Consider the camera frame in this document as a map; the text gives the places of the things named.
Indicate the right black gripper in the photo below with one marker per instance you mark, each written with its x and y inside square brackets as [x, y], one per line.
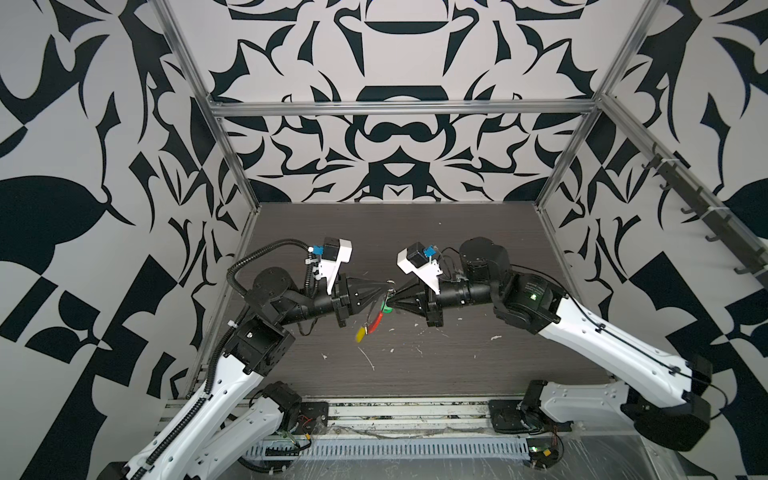
[432, 303]

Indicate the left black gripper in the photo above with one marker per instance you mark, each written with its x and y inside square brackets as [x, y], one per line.
[343, 292]

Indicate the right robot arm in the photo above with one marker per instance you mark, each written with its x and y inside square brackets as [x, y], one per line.
[659, 394]

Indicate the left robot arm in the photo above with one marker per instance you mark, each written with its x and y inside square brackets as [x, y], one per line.
[243, 359]

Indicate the small circuit board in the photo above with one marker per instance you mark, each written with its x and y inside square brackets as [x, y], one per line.
[544, 453]

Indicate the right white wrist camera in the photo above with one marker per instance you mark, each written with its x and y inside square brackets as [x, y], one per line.
[421, 261]

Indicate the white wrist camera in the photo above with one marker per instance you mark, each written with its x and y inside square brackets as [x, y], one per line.
[421, 261]
[326, 260]

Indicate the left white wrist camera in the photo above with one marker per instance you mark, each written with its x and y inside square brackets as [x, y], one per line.
[326, 260]

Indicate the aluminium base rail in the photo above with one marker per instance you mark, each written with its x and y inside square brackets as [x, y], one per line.
[408, 411]

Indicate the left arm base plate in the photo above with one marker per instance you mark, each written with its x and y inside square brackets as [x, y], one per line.
[311, 418]

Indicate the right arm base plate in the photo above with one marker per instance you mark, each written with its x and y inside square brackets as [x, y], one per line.
[510, 416]

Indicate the white slotted cable duct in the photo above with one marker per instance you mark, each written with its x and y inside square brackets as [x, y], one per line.
[394, 449]

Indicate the black wall hook rack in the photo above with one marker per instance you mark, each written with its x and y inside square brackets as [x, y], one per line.
[701, 204]

